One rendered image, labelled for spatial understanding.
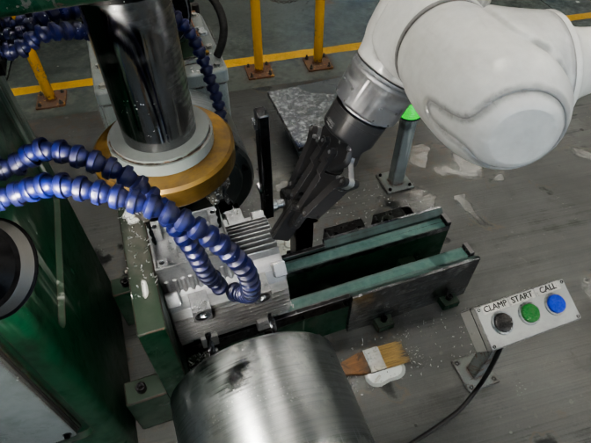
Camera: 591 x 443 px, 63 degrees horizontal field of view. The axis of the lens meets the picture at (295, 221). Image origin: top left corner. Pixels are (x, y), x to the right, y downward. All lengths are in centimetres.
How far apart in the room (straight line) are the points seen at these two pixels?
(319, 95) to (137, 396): 95
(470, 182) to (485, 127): 102
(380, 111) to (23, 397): 56
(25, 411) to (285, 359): 34
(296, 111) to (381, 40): 85
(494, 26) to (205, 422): 52
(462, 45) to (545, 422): 81
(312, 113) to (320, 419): 95
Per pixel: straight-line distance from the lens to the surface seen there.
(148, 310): 71
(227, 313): 82
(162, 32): 53
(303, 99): 143
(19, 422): 78
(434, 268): 103
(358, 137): 61
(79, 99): 332
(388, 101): 58
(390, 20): 55
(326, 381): 65
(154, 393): 91
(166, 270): 75
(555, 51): 45
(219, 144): 63
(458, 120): 41
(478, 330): 82
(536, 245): 133
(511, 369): 111
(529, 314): 85
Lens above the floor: 173
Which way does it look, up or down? 49 degrees down
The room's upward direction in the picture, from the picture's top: straight up
